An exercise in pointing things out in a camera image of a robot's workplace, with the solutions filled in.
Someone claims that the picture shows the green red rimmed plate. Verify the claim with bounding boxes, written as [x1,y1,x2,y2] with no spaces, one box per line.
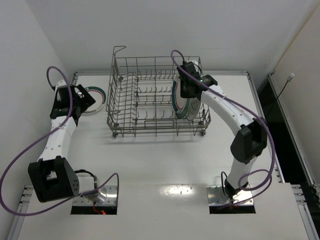
[171,75,191,119]
[83,86,107,115]

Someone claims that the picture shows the white plate with grey pattern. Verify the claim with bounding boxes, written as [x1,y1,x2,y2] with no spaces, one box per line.
[185,97,201,121]

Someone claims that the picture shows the grey wire dish rack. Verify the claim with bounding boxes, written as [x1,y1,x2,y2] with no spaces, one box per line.
[106,45,211,138]

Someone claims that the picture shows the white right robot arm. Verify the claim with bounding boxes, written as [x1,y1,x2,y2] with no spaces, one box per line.
[177,60,267,201]

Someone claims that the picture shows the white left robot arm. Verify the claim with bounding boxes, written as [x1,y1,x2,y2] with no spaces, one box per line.
[28,80,96,203]

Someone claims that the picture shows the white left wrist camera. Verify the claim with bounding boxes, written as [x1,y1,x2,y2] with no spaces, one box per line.
[55,79,68,89]

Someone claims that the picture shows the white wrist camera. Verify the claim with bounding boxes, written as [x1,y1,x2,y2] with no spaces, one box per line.
[55,79,68,89]
[188,60,202,75]

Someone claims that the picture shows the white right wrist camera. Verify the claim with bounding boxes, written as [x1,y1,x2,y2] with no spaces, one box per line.
[188,60,202,75]

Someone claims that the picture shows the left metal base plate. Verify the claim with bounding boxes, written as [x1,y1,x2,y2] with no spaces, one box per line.
[72,185,118,207]

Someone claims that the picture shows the metal base plate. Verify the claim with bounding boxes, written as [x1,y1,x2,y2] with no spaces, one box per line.
[206,185,254,207]
[72,185,118,207]

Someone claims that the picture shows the black usb cable on wall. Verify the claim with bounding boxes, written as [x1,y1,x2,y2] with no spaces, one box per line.
[264,72,295,118]

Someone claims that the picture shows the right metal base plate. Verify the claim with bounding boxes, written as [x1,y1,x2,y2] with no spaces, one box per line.
[206,185,254,207]

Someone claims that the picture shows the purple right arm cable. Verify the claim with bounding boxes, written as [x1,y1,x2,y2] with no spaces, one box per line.
[170,49,276,208]

